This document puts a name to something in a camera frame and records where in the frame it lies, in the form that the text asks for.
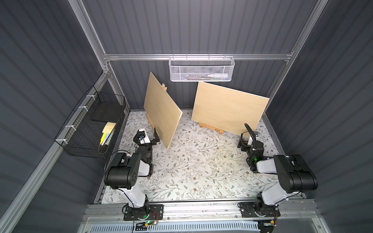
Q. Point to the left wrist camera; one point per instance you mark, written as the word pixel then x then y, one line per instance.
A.
pixel 142 137

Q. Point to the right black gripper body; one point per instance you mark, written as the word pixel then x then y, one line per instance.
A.
pixel 246 141

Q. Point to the yellow sticky notes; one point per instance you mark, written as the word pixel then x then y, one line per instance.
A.
pixel 107 130

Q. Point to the black notebook in basket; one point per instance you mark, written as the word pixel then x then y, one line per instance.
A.
pixel 107 112

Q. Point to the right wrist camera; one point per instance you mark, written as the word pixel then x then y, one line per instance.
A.
pixel 250 140

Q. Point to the wooden easel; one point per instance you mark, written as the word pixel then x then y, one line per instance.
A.
pixel 220 131
pixel 164 86

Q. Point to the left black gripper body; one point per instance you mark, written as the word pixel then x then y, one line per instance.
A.
pixel 153 140

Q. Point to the plywood board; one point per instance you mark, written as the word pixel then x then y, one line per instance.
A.
pixel 162 111
pixel 227 109

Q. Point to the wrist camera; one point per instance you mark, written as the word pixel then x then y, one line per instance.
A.
pixel 142 137
pixel 250 140

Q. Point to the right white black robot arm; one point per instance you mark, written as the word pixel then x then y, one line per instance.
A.
pixel 294 177

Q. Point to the white wire mesh basket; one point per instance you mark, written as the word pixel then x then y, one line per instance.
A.
pixel 196 68

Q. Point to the black wire wall basket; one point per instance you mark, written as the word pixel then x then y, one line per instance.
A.
pixel 80 136

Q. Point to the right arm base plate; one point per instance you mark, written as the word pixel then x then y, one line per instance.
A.
pixel 254 209

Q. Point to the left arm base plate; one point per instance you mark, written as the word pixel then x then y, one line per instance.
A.
pixel 151 212

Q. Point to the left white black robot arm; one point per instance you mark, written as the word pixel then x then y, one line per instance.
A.
pixel 123 171

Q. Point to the white marker in basket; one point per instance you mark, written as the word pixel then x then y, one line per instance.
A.
pixel 220 76

